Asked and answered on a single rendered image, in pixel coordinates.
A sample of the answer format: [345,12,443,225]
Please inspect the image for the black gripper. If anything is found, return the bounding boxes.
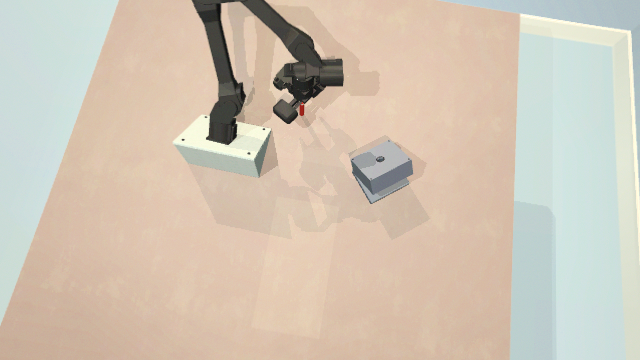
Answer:
[273,77,327,124]

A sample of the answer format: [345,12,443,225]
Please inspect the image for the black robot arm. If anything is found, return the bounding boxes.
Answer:
[192,0,344,145]

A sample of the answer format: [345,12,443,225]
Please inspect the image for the light grey sloped panel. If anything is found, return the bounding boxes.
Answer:
[350,140,413,204]

